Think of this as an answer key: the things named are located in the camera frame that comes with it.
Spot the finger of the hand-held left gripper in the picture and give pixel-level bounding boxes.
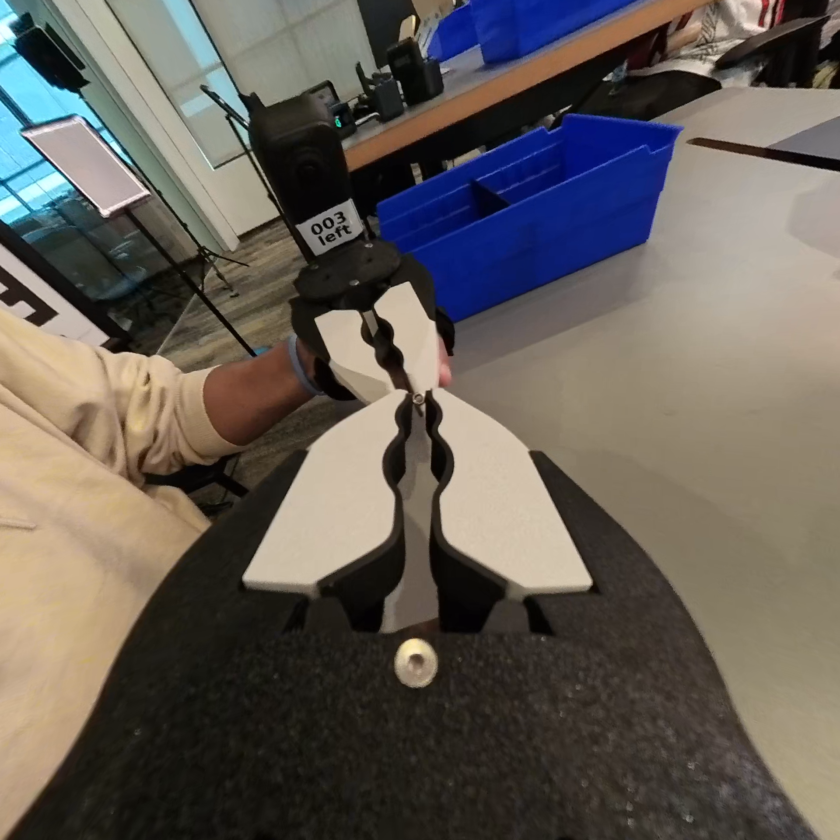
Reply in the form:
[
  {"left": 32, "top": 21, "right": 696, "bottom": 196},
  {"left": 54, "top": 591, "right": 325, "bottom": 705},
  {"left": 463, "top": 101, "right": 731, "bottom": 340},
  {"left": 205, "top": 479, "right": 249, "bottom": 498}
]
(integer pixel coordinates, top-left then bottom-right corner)
[
  {"left": 315, "top": 308, "right": 408, "bottom": 404},
  {"left": 371, "top": 279, "right": 442, "bottom": 398}
]

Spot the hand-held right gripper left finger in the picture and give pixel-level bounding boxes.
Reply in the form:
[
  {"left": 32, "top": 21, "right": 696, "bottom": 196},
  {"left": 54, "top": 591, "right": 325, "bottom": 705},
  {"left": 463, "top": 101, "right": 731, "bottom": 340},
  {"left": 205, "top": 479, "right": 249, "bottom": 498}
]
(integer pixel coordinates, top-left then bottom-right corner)
[{"left": 241, "top": 390, "right": 414, "bottom": 634}]

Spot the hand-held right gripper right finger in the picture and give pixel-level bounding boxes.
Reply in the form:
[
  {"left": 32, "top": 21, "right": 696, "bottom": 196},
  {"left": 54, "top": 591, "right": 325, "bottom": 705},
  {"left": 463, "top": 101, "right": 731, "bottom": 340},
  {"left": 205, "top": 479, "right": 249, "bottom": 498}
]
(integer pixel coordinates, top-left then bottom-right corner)
[{"left": 422, "top": 390, "right": 596, "bottom": 634}]

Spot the blue plastic divided bin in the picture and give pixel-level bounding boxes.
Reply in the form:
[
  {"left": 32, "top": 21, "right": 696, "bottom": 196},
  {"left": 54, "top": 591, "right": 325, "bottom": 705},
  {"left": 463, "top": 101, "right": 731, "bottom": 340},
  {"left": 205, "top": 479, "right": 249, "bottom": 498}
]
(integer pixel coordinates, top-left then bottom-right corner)
[{"left": 376, "top": 113, "right": 685, "bottom": 324}]

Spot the person's left forearm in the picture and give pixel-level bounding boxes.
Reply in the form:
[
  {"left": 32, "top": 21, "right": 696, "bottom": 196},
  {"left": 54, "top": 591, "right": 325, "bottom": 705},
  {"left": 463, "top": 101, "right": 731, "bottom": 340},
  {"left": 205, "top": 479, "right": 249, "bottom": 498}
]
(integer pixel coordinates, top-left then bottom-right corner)
[{"left": 0, "top": 307, "right": 324, "bottom": 475}]

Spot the blue wristband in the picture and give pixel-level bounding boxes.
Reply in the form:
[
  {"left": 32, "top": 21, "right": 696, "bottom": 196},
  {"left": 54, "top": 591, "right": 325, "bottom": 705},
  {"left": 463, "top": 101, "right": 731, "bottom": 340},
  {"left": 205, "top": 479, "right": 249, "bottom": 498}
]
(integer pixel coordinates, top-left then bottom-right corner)
[{"left": 286, "top": 333, "right": 326, "bottom": 396}]

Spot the black case green display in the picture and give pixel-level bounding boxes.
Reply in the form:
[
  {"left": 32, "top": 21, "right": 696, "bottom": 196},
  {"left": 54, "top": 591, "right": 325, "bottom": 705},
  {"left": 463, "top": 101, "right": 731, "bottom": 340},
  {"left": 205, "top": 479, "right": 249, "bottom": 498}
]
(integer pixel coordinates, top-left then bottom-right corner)
[{"left": 315, "top": 80, "right": 361, "bottom": 140}]

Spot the black microphone stand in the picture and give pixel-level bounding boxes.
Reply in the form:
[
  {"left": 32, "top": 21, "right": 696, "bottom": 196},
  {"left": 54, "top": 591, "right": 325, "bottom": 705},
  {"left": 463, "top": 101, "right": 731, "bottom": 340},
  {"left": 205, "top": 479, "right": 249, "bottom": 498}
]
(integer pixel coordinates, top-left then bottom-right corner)
[{"left": 199, "top": 84, "right": 309, "bottom": 299}]

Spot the small black device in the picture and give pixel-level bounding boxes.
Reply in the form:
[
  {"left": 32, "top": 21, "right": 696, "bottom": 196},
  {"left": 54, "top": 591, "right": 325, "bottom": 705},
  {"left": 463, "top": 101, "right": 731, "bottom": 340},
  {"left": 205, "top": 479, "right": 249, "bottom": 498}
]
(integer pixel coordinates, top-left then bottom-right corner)
[{"left": 356, "top": 61, "right": 404, "bottom": 122}]

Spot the black office chair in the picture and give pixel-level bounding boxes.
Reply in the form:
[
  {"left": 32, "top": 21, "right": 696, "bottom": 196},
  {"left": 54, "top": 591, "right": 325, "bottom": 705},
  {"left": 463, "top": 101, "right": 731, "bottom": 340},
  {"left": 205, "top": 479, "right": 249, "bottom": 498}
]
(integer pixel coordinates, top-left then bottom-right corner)
[
  {"left": 141, "top": 453, "right": 250, "bottom": 519},
  {"left": 714, "top": 13, "right": 834, "bottom": 89}
]

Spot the black charger box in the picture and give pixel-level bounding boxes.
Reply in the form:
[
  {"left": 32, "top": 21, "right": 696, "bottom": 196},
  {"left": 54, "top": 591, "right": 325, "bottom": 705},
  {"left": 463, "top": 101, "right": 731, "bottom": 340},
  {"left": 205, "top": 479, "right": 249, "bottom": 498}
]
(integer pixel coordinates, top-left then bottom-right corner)
[{"left": 386, "top": 37, "right": 446, "bottom": 107}]

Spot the small blue plastic bin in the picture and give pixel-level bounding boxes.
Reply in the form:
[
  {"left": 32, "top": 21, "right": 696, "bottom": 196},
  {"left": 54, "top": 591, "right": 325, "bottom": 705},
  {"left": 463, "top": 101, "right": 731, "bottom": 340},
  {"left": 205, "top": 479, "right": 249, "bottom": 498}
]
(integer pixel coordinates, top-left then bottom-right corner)
[{"left": 428, "top": 3, "right": 485, "bottom": 63}]

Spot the white light panel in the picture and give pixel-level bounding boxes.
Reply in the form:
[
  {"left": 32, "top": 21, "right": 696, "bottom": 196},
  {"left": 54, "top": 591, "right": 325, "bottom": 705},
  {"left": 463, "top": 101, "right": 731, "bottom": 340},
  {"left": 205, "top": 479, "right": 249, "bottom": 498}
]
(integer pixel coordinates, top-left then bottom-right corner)
[{"left": 20, "top": 113, "right": 153, "bottom": 219}]

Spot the wooden office desk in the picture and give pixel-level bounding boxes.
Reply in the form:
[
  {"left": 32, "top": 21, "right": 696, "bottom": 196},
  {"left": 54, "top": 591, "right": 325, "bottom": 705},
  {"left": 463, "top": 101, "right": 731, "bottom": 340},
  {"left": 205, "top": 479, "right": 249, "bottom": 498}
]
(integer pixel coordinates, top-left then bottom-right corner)
[{"left": 341, "top": 0, "right": 716, "bottom": 173}]

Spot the black studio light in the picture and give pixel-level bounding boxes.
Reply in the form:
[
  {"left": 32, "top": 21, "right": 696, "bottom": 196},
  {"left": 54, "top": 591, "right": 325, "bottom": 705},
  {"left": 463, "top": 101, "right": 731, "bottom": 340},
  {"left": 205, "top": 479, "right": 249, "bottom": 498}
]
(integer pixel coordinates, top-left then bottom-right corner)
[{"left": 12, "top": 12, "right": 91, "bottom": 91}]

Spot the person's cream sweater torso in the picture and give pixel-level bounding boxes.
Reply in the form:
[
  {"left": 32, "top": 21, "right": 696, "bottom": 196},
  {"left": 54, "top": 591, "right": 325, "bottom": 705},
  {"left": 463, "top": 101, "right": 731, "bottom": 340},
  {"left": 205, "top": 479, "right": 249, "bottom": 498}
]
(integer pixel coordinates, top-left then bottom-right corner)
[{"left": 0, "top": 453, "right": 214, "bottom": 837}]

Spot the black patterned marker sign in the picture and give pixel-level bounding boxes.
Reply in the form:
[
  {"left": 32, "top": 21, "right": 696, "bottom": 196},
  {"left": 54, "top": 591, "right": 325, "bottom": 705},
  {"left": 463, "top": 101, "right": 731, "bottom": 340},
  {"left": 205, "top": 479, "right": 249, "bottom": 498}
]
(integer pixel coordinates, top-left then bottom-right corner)
[{"left": 0, "top": 222, "right": 129, "bottom": 350}]

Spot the large blue plastic bin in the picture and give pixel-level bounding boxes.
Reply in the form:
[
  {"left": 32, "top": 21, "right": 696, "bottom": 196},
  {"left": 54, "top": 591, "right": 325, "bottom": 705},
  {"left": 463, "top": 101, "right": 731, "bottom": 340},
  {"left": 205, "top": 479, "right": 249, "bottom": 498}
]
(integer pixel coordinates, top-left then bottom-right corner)
[{"left": 471, "top": 0, "right": 634, "bottom": 64}]

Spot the dark table inset panel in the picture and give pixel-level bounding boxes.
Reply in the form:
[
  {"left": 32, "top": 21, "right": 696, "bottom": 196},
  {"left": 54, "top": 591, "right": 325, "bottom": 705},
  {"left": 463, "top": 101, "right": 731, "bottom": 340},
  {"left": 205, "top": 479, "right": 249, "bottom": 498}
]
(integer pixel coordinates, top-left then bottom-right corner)
[{"left": 764, "top": 110, "right": 840, "bottom": 173}]

